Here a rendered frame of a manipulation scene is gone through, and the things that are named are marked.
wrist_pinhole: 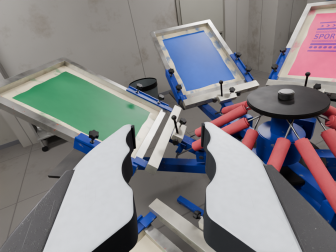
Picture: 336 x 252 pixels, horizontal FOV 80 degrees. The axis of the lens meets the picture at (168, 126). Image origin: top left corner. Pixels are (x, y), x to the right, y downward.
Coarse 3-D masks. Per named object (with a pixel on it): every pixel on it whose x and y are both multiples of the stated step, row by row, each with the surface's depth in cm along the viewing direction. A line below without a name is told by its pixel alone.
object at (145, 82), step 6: (144, 78) 380; (150, 78) 377; (132, 84) 373; (144, 84) 385; (150, 84) 383; (156, 84) 354; (144, 90) 340; (150, 90) 345; (156, 90) 358; (156, 96) 362
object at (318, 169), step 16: (224, 112) 128; (240, 112) 100; (224, 128) 94; (240, 128) 90; (288, 128) 80; (192, 144) 103; (288, 144) 77; (304, 144) 75; (272, 160) 76; (304, 160) 75; (320, 160) 72; (320, 176) 71
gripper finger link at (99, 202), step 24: (120, 144) 10; (96, 168) 9; (120, 168) 9; (72, 192) 8; (96, 192) 8; (120, 192) 8; (72, 216) 7; (96, 216) 7; (120, 216) 7; (48, 240) 6; (72, 240) 6; (96, 240) 6; (120, 240) 7
